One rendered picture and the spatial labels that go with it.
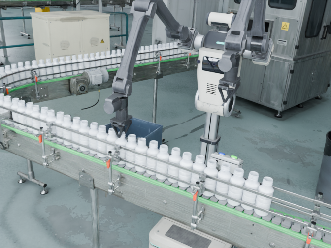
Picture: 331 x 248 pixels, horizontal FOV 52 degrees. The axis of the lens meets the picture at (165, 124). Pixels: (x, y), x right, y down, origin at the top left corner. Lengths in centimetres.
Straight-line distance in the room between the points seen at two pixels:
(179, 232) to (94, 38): 412
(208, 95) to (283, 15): 313
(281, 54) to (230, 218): 374
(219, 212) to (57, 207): 187
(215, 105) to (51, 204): 178
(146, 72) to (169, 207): 221
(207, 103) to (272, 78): 318
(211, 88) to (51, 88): 156
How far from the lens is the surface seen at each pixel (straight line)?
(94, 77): 303
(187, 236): 240
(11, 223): 304
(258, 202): 144
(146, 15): 159
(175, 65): 388
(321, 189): 345
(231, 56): 137
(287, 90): 508
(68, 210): 306
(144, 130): 234
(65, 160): 192
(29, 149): 212
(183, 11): 779
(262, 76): 520
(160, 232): 242
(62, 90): 311
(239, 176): 142
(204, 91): 199
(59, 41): 557
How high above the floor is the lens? 189
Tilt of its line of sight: 25 degrees down
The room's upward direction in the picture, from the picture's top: 3 degrees clockwise
